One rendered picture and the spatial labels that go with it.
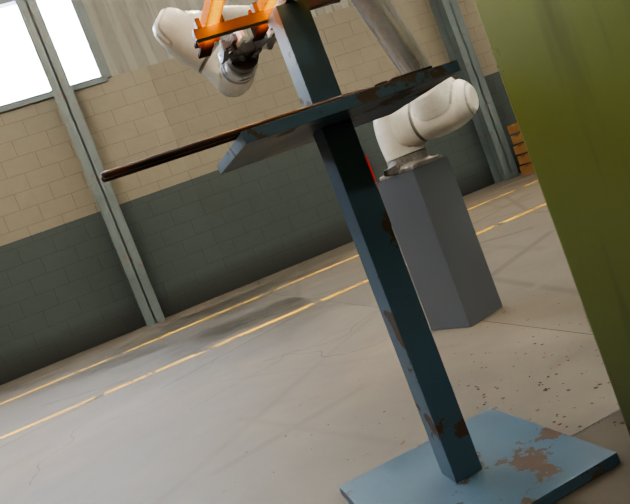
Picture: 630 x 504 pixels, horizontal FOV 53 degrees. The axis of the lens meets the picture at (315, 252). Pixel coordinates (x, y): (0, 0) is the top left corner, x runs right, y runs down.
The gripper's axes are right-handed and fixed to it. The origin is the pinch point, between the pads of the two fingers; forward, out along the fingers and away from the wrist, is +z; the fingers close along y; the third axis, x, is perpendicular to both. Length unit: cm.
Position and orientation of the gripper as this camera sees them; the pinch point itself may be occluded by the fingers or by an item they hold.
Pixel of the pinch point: (255, 29)
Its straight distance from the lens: 147.1
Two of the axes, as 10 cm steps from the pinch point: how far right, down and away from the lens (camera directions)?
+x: -3.6, -9.3, -0.6
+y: -9.0, 3.6, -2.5
